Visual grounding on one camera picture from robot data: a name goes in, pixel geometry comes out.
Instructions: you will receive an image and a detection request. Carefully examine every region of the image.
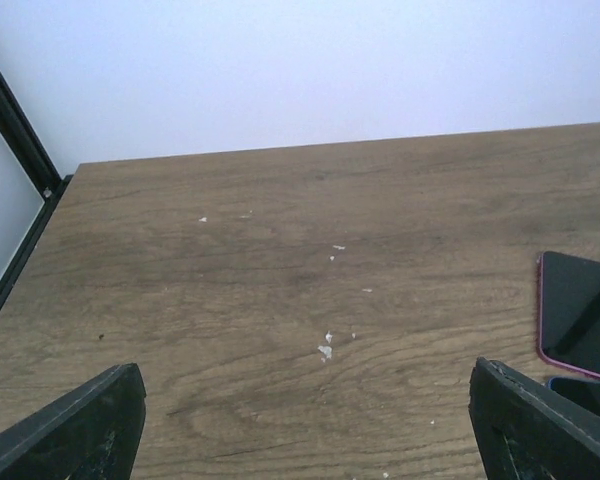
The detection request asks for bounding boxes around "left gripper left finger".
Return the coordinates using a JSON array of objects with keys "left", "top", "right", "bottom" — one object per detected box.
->
[{"left": 0, "top": 363, "right": 146, "bottom": 479}]

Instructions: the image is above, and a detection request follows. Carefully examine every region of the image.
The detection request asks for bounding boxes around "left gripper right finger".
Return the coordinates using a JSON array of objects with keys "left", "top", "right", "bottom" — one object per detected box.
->
[{"left": 469, "top": 357, "right": 600, "bottom": 479}]

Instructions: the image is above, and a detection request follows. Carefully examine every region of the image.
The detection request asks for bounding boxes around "beige cased phone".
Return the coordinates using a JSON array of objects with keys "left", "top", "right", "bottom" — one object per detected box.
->
[{"left": 546, "top": 377, "right": 600, "bottom": 417}]

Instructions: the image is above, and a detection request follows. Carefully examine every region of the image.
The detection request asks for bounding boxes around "black cased phone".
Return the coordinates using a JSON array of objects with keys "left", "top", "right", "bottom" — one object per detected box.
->
[{"left": 537, "top": 251, "right": 600, "bottom": 380}]

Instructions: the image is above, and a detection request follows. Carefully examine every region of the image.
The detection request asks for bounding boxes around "left black frame post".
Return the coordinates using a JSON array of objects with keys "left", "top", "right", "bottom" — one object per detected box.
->
[{"left": 0, "top": 70, "right": 72, "bottom": 312}]

